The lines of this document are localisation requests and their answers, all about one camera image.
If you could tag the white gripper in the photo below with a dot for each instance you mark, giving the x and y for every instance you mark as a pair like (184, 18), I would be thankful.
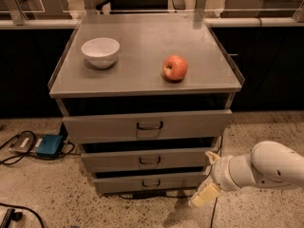
(218, 172)

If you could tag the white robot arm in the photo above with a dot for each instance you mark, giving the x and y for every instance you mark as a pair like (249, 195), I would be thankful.
(269, 165)

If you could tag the grey top drawer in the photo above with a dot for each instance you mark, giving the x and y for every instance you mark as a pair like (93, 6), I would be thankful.
(147, 126)

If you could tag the grey metal drawer cabinet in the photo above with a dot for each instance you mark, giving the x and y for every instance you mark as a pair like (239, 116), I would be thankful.
(135, 84)

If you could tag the red apple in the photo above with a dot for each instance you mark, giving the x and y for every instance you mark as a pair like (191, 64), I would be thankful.
(174, 68)

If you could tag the blue box device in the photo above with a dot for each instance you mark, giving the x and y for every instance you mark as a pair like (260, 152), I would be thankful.
(49, 146)

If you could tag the white ceramic bowl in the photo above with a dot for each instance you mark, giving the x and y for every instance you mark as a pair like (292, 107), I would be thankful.
(101, 52)

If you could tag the grey background desk right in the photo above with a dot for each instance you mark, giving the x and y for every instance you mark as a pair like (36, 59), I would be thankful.
(260, 8)

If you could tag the silver flat device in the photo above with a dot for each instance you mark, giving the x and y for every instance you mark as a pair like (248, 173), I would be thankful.
(25, 143)

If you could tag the black power strip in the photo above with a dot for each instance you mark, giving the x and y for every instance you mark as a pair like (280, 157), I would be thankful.
(11, 215)

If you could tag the glass partition rail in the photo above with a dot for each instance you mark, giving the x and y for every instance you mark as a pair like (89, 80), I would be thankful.
(51, 14)

